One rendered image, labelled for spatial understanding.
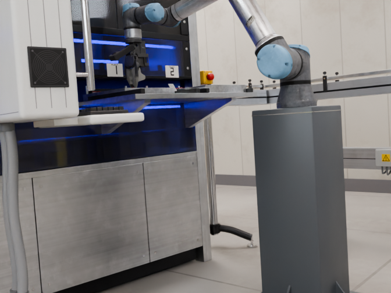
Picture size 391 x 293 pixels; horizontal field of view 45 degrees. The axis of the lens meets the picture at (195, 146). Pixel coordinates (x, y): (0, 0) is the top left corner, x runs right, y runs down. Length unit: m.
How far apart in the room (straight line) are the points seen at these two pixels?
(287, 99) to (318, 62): 3.00
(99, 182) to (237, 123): 3.28
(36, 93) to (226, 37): 4.10
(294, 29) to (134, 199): 3.11
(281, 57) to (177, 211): 1.10
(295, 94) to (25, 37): 0.95
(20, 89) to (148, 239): 1.18
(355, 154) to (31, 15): 1.97
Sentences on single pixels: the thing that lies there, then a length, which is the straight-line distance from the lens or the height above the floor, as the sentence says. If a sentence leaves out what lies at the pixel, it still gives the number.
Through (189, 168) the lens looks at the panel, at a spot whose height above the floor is 0.51.
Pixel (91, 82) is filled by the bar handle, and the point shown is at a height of 0.91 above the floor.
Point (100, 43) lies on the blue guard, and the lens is 2.20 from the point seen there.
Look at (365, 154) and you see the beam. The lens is 2.80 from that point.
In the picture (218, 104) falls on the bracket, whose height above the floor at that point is 0.84.
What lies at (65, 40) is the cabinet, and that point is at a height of 1.03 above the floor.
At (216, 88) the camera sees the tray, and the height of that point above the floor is 0.90.
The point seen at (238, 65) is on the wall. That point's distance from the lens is 5.25.
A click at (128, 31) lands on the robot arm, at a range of 2.10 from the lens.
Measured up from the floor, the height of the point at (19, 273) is 0.28.
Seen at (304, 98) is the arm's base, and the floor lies 0.82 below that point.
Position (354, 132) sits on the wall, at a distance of 4.62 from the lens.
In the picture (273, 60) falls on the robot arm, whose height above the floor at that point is 0.95.
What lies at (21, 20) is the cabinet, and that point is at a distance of 1.44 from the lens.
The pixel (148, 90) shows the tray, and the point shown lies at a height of 0.90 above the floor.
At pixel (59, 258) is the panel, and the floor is 0.23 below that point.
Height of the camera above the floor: 0.77
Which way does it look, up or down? 3 degrees down
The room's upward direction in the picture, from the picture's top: 4 degrees counter-clockwise
